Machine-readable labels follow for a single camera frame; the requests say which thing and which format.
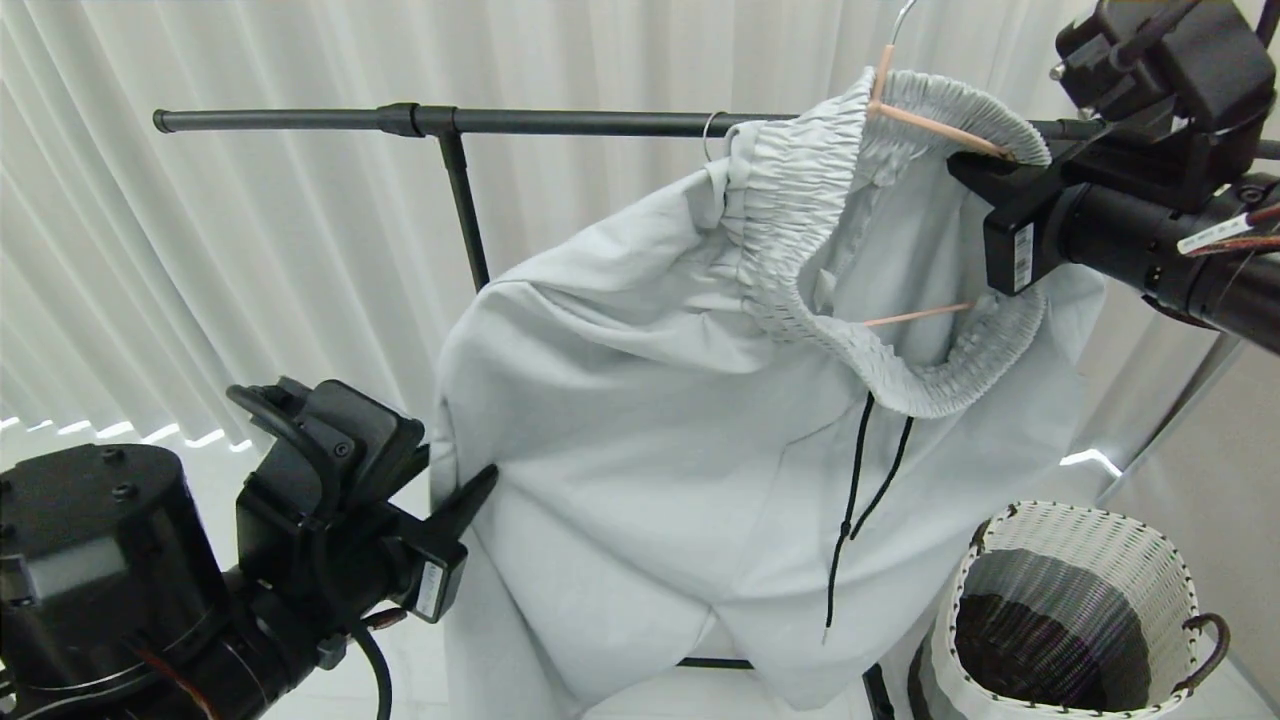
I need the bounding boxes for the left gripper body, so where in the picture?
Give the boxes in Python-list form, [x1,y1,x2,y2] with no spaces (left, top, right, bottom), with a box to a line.
[255,515,471,669]

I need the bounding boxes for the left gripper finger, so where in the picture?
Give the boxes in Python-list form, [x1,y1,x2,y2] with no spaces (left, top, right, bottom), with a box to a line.
[425,463,499,549]

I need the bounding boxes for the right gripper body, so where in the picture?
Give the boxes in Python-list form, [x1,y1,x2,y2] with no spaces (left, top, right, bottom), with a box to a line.
[983,183,1163,298]

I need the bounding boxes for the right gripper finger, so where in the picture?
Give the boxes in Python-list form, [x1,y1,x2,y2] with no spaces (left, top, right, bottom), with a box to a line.
[947,150,1076,206]

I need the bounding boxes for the pale grey shorts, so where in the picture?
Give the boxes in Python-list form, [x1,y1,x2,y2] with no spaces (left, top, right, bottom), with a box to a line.
[428,68,1106,720]

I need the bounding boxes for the white laundry basket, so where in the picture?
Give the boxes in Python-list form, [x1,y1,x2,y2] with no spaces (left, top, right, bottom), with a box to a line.
[908,500,1233,720]

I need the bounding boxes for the black clothes rack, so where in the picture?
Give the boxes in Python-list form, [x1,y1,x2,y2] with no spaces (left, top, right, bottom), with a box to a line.
[152,103,1280,720]

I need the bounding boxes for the white curtain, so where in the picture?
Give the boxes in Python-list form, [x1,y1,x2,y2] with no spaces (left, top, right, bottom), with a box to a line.
[0,0,1280,471]

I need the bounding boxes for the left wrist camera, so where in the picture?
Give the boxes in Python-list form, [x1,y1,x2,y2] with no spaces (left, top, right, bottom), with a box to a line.
[228,378,433,601]

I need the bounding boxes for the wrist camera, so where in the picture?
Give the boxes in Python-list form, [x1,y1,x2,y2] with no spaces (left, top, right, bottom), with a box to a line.
[1050,0,1279,216]
[228,378,433,601]

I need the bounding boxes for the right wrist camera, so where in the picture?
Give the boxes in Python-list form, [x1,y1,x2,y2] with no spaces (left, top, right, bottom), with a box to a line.
[1050,0,1279,216]

